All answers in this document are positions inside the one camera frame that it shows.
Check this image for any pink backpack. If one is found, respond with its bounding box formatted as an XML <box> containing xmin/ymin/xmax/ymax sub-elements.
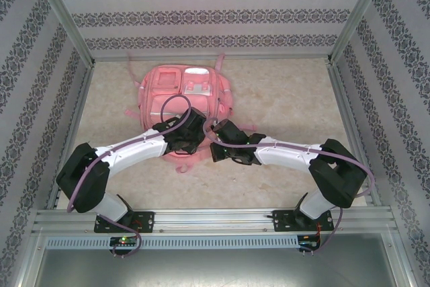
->
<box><xmin>124</xmin><ymin>52</ymin><xmax>258</xmax><ymax>174</ymax></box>

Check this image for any aluminium mounting rail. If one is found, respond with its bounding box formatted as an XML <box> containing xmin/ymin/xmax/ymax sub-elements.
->
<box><xmin>32</xmin><ymin>204</ymin><xmax>399</xmax><ymax>234</ymax></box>

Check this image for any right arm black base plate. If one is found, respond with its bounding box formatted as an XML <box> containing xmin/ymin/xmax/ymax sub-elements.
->
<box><xmin>271</xmin><ymin>209</ymin><xmax>335</xmax><ymax>233</ymax></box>

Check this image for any slotted grey cable duct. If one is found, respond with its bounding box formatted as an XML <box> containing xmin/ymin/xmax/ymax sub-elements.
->
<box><xmin>45</xmin><ymin>235</ymin><xmax>323</xmax><ymax>250</ymax></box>

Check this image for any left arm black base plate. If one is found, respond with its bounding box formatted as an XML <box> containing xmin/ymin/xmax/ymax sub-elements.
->
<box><xmin>93</xmin><ymin>211</ymin><xmax>155</xmax><ymax>234</ymax></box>

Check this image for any aluminium table edge rail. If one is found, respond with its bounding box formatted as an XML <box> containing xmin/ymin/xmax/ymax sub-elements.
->
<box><xmin>327</xmin><ymin>61</ymin><xmax>384</xmax><ymax>207</ymax></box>
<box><xmin>45</xmin><ymin>65</ymin><xmax>97</xmax><ymax>210</ymax></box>

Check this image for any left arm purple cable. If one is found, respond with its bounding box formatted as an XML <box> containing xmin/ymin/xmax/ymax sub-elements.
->
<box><xmin>68</xmin><ymin>94</ymin><xmax>194</xmax><ymax>260</ymax></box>

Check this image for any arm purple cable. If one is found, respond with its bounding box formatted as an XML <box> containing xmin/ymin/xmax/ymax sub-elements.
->
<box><xmin>204</xmin><ymin>118</ymin><xmax>376</xmax><ymax>258</ymax></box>
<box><xmin>68</xmin><ymin>94</ymin><xmax>194</xmax><ymax>260</ymax></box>

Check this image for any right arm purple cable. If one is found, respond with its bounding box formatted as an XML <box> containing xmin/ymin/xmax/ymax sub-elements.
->
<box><xmin>204</xmin><ymin>118</ymin><xmax>376</xmax><ymax>258</ymax></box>

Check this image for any aluminium frame post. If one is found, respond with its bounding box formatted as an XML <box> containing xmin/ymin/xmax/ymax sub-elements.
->
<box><xmin>28</xmin><ymin>0</ymin><xmax>97</xmax><ymax>68</ymax></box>
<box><xmin>327</xmin><ymin>0</ymin><xmax>394</xmax><ymax>65</ymax></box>

